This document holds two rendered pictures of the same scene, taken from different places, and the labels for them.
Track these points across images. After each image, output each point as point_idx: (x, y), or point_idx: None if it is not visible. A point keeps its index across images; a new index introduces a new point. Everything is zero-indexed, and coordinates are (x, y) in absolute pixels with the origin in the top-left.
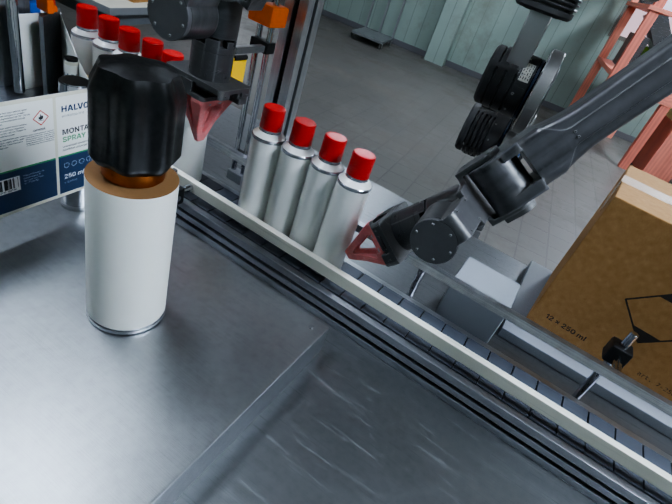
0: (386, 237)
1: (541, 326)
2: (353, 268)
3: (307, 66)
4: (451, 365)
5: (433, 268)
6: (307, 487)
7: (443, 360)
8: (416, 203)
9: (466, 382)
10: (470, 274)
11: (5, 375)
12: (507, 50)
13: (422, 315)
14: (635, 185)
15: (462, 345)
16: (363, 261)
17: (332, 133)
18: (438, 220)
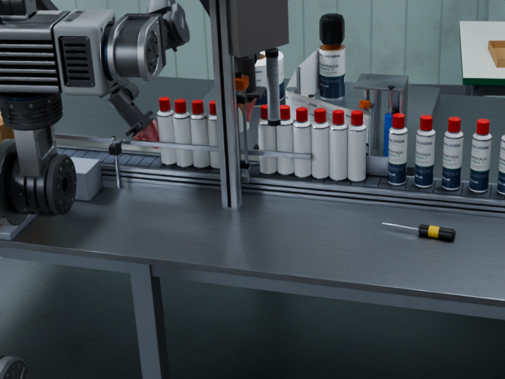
0: (145, 113)
1: (65, 134)
2: (154, 166)
3: (216, 118)
4: (101, 150)
5: (116, 137)
6: None
7: (105, 151)
8: (135, 105)
9: (95, 149)
10: (88, 165)
11: None
12: (56, 153)
13: (114, 161)
14: (0, 120)
15: (94, 158)
16: (148, 197)
17: (182, 101)
18: (131, 82)
